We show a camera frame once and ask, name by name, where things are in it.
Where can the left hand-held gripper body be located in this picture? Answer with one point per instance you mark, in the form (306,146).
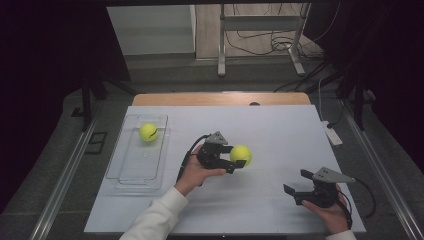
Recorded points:
(211,155)

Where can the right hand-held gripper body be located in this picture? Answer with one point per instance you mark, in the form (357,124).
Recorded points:
(321,192)

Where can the yellow tennis ball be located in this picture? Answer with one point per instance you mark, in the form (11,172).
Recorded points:
(240,155)
(148,132)

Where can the clear plastic container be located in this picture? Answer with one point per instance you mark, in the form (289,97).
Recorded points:
(133,166)

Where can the person's right hand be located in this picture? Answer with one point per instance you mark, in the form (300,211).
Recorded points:
(328,216)

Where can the person's left hand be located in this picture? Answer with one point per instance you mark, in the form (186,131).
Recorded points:
(196,175)

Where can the white power strip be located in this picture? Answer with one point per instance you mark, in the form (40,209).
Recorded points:
(332,134)

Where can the black round table grommet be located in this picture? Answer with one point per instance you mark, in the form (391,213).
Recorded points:
(254,103)

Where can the black metal stand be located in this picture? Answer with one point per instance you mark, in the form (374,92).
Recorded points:
(358,100)
(87,100)

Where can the black floor plate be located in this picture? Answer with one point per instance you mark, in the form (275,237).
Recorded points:
(96,142)

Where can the dark curtain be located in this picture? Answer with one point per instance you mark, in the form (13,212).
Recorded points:
(393,66)
(40,66)

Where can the white cabinet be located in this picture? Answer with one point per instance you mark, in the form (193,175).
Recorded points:
(150,30)

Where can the aluminium rail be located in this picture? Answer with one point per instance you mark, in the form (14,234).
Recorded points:
(63,180)
(380,166)

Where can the grey metal desk frame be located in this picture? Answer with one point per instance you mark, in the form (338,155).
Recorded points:
(260,23)

